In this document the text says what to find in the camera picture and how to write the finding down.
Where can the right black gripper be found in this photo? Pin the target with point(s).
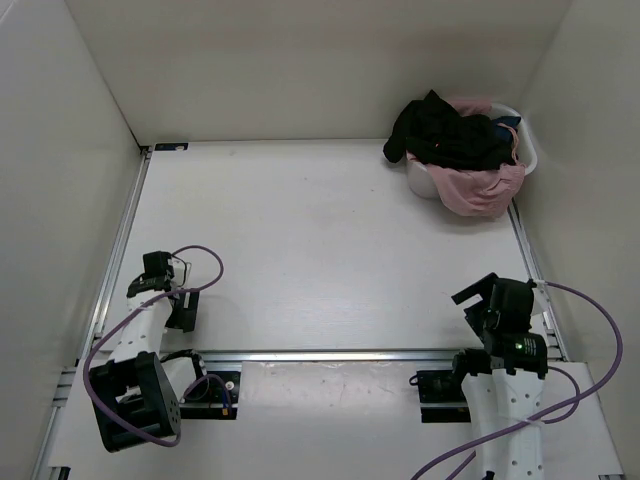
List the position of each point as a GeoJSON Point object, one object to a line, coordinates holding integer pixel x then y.
{"type": "Point", "coordinates": [483, 288]}

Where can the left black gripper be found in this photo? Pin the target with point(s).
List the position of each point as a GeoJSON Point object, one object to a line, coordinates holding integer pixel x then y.
{"type": "Point", "coordinates": [185, 316]}

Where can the black trousers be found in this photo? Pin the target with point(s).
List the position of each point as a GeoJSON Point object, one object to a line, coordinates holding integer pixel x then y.
{"type": "Point", "coordinates": [436, 134]}

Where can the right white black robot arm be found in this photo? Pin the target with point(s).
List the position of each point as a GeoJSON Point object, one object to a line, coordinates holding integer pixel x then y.
{"type": "Point", "coordinates": [503, 381]}

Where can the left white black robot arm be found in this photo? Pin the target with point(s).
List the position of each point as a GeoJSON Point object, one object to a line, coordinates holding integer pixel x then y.
{"type": "Point", "coordinates": [136, 393]}

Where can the pink trousers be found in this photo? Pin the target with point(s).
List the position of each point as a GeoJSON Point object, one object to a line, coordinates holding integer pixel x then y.
{"type": "Point", "coordinates": [486, 193]}

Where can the white plastic basket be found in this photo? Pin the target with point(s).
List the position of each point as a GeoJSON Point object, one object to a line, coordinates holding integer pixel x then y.
{"type": "Point", "coordinates": [420, 181]}

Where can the navy blue garment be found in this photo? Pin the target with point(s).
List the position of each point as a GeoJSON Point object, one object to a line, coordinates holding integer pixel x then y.
{"type": "Point", "coordinates": [506, 127]}

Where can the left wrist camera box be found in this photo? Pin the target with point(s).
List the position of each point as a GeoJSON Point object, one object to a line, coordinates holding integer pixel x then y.
{"type": "Point", "coordinates": [167, 266]}

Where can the aluminium frame rail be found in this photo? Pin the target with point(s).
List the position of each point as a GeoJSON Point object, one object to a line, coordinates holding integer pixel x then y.
{"type": "Point", "coordinates": [308, 251]}

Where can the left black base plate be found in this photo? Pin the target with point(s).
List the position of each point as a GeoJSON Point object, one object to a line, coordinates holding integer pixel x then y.
{"type": "Point", "coordinates": [213, 399]}

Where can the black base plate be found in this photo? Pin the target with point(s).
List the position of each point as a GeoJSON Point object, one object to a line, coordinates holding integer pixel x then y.
{"type": "Point", "coordinates": [440, 397]}
{"type": "Point", "coordinates": [213, 399]}

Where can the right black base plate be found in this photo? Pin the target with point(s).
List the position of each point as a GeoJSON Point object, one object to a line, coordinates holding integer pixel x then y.
{"type": "Point", "coordinates": [440, 397]}

